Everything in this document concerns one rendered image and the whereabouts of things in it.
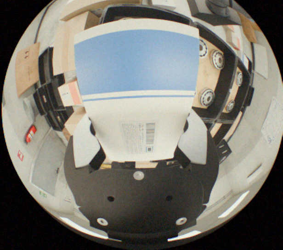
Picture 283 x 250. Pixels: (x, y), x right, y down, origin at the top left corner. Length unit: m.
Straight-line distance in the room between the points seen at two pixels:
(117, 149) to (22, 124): 2.57
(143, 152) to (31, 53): 2.69
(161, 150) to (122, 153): 0.06
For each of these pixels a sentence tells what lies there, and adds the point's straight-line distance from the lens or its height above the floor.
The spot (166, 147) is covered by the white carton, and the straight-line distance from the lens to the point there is 0.15.
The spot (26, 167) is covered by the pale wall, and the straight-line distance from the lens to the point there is 2.84.
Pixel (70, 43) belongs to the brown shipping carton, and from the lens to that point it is 0.48.
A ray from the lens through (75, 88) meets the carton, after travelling 0.49.
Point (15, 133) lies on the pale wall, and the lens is 2.61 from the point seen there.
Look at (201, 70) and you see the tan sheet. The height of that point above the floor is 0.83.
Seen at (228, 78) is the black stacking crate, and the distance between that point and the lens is 0.54.
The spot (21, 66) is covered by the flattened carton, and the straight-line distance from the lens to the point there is 2.58.
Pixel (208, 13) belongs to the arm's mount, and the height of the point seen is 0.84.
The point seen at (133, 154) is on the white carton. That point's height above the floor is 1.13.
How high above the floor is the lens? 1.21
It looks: 58 degrees down
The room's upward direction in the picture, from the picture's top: 175 degrees clockwise
